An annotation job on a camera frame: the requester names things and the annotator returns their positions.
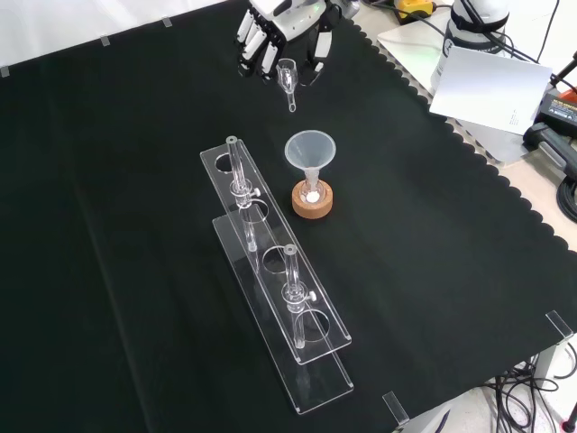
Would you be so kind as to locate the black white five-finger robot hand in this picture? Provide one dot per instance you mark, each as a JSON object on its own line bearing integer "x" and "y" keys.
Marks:
{"x": 288, "y": 20}

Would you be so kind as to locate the clear glass weighing funnel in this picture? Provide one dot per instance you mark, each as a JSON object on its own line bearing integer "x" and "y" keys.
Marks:
{"x": 286, "y": 74}

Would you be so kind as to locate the translucent plastic funnel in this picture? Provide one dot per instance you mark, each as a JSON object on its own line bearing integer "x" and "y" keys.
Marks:
{"x": 310, "y": 151}

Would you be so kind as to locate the clear acrylic funnel stand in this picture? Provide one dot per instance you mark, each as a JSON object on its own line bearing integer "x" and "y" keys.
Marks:
{"x": 275, "y": 252}

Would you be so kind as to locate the yellow stop button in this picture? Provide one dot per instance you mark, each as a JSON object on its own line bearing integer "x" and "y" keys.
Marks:
{"x": 414, "y": 6}

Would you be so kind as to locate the small round-bottom glass flask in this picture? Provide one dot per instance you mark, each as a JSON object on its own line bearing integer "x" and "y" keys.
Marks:
{"x": 311, "y": 191}

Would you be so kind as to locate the white card sheet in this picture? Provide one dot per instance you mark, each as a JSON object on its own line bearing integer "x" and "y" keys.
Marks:
{"x": 491, "y": 90}

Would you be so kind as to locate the black table cloth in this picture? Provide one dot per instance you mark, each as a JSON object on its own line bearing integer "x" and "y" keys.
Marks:
{"x": 428, "y": 252}

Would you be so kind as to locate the black orange power adapter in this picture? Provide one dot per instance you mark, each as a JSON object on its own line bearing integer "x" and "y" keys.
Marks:
{"x": 559, "y": 108}

